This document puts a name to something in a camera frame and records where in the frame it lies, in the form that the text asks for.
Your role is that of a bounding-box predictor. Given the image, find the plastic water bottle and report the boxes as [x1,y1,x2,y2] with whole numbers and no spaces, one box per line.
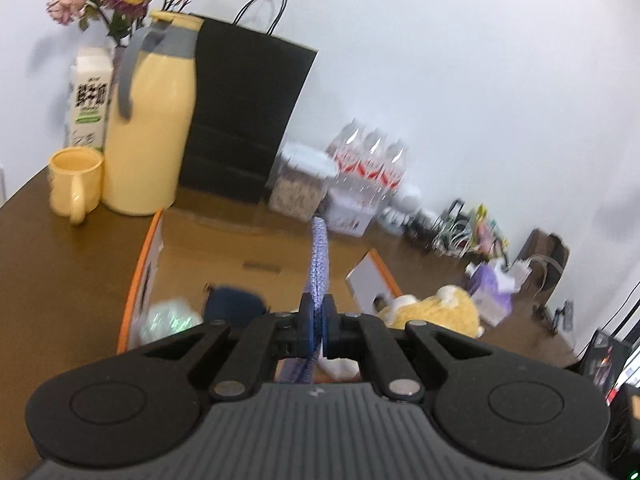
[380,141,408,201]
[357,130,388,191]
[327,120,368,186]

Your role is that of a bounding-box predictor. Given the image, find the purple tissue pack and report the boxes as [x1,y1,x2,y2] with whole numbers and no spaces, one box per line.
[465,258,516,325]

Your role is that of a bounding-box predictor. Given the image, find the colourful snack bag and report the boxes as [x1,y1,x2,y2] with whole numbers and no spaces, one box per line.
[470,204,511,256]

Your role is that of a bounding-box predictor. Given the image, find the black paper bag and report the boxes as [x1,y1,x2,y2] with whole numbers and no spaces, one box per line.
[179,0,320,206]

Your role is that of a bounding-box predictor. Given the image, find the clear food storage container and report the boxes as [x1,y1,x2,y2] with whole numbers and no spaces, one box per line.
[267,142,338,223]

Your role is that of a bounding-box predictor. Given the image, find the white robot-shaped speaker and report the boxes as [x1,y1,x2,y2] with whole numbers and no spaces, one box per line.
[380,185,423,236]

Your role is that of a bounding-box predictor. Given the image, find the yellow thermos jug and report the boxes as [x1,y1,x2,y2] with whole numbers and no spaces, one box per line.
[102,10,206,217]

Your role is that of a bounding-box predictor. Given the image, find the black box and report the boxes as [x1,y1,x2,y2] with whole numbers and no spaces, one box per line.
[580,327,633,401]

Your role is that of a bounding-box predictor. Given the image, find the white and yellow plush sheep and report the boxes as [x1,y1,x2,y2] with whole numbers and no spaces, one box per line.
[375,284,485,338]

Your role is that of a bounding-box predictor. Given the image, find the red cardboard box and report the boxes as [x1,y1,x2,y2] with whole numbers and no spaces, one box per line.
[116,207,405,356]

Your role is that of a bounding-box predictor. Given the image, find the white milk carton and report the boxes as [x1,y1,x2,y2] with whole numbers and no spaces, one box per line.
[65,46,116,153]

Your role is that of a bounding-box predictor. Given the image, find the iridescent plastic bag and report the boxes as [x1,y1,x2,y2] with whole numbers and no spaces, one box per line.
[139,299,203,346]

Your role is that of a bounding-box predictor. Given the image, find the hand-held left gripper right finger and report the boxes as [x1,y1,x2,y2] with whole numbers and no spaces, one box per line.
[324,295,501,403]

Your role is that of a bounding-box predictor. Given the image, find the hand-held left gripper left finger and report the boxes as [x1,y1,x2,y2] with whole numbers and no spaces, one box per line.
[120,294,318,402]

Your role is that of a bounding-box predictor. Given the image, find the yellow mug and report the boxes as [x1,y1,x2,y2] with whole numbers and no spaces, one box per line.
[48,146,105,226]

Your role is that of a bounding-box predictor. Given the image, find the brown bag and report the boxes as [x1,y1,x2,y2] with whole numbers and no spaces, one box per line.
[515,228,571,311]

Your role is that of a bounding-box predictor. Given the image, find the dark zipper case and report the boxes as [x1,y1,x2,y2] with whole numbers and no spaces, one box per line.
[204,285,268,326]

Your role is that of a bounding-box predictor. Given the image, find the tangle of charger cables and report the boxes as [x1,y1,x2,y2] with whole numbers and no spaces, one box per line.
[405,199,481,258]

